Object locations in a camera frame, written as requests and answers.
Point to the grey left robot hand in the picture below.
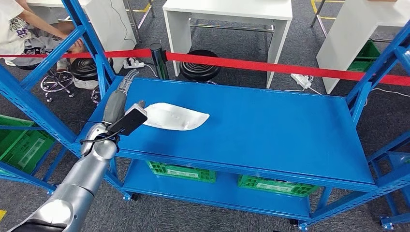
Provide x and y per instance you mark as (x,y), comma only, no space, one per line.
(115,107)

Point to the white plastic part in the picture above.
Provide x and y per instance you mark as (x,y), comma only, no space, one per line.
(176,117)

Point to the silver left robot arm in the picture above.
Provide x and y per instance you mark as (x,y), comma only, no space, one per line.
(86,173)

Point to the blue metal shelf rack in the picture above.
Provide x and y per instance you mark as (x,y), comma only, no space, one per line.
(389,146)
(19,175)
(256,128)

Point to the white power strip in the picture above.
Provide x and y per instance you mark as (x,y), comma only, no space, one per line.
(133,65)
(301,80)

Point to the black round stool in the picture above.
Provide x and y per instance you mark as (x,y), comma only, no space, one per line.
(200,65)
(27,67)
(85,69)

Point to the red barrier belt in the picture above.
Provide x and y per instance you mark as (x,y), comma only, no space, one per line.
(128,53)
(256,65)

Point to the white table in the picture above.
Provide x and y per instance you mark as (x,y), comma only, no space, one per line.
(105,28)
(346,48)
(224,9)

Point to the green folded plastic crate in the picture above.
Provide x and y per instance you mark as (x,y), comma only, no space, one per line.
(179,173)
(275,187)

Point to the person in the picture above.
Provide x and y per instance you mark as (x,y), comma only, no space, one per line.
(12,32)

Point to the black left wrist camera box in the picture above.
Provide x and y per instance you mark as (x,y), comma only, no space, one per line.
(128,123)

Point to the black barrier post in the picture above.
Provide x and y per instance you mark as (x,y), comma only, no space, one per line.
(158,60)

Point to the grey metal leg frame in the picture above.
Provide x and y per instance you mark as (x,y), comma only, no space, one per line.
(322,25)
(131,19)

